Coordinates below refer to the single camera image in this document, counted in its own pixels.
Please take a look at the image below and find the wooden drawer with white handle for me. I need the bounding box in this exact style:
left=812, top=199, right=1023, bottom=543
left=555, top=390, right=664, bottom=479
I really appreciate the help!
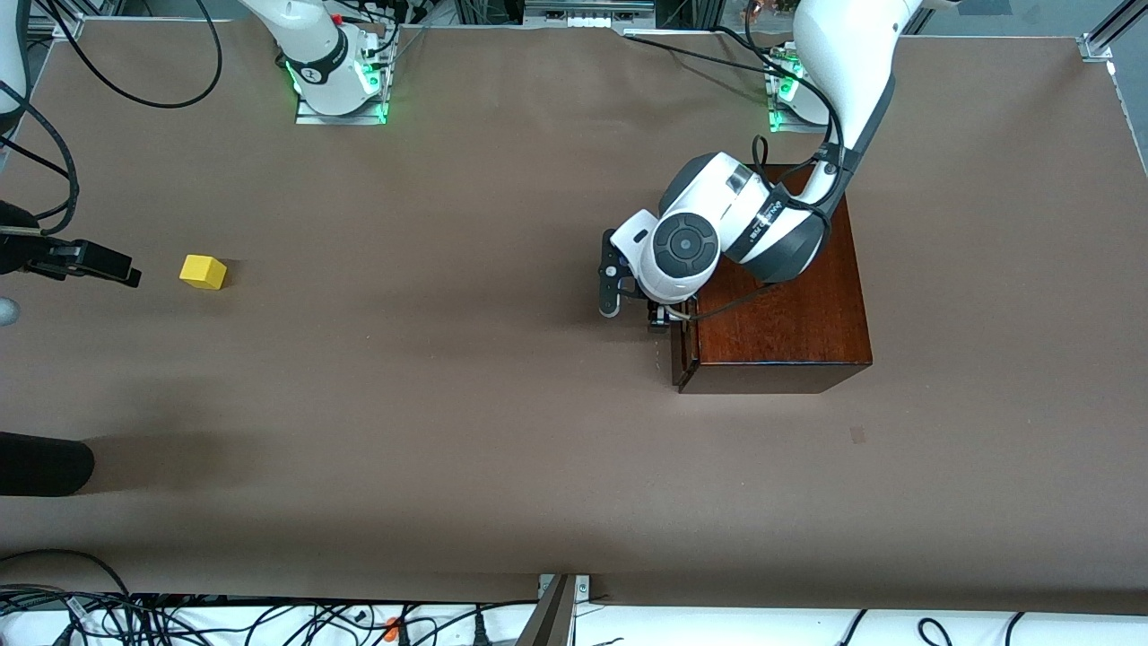
left=668, top=303, right=700, bottom=393

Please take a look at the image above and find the yellow block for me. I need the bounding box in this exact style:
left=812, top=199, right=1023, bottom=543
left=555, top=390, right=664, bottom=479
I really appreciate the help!
left=179, top=255, right=227, bottom=291

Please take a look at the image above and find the dark brown wooden cabinet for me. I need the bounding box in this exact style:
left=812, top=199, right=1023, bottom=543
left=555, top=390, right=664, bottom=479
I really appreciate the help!
left=673, top=164, right=873, bottom=394

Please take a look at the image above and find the black rounded cylinder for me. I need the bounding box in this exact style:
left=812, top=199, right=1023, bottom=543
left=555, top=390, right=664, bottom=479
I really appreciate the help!
left=0, top=432, right=95, bottom=497

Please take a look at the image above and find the black looping arm cable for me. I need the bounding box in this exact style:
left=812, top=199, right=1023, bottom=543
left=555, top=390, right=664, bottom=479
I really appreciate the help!
left=43, top=0, right=223, bottom=110

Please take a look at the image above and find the aluminium frame corner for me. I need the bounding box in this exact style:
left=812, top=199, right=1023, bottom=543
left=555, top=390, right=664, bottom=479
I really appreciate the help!
left=27, top=13, right=86, bottom=39
left=1081, top=0, right=1148, bottom=62

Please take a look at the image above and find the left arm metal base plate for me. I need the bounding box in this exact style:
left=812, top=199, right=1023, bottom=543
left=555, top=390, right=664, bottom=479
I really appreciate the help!
left=768, top=49, right=831, bottom=134

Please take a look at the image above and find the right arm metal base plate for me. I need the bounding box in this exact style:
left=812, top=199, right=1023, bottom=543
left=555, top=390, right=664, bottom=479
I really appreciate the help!
left=296, top=54, right=388, bottom=125

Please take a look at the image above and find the long black table cable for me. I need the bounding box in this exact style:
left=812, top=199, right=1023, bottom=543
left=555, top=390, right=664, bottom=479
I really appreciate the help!
left=623, top=30, right=808, bottom=82

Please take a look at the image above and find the dark metal post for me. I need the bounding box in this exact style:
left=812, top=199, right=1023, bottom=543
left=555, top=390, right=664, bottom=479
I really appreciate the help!
left=516, top=574, right=575, bottom=646

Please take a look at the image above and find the tangled black cable bundle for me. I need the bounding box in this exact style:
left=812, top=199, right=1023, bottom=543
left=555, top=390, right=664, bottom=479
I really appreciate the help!
left=0, top=549, right=539, bottom=646

